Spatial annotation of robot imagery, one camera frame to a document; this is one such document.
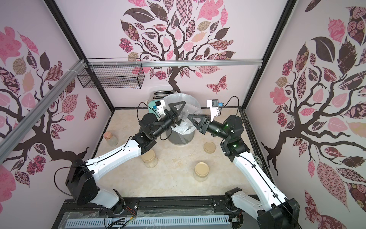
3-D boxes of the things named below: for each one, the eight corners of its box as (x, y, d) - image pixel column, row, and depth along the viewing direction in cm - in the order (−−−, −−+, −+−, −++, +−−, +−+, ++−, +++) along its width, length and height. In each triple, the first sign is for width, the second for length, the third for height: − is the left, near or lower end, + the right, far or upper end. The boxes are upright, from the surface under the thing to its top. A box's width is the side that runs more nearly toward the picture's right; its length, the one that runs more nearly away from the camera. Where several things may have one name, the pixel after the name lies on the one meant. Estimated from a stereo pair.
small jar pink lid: (108, 146, 99) (102, 138, 91) (111, 139, 102) (105, 131, 94) (116, 146, 99) (110, 138, 91) (119, 139, 102) (113, 131, 94)
